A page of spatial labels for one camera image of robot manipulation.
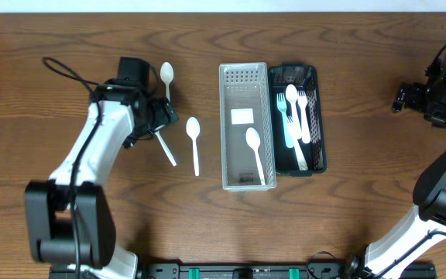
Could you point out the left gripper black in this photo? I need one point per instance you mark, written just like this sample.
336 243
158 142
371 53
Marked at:
161 116

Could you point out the white plastic spoon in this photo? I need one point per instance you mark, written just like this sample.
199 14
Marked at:
193 130
292 96
167 76
166 149
253 140

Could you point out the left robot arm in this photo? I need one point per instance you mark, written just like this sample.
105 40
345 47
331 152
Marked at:
68 219

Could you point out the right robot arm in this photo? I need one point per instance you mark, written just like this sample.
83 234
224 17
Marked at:
425 224

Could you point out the white label in basket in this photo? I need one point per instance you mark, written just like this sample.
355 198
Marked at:
241 116

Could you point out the clear plastic basket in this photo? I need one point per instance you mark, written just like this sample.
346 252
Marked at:
243 86

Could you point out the white plastic fork light-blue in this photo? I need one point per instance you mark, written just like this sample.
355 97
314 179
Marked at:
282 107

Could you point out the black plastic basket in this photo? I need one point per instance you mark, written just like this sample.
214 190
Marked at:
304 78

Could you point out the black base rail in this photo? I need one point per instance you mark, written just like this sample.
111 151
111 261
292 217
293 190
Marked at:
312 270

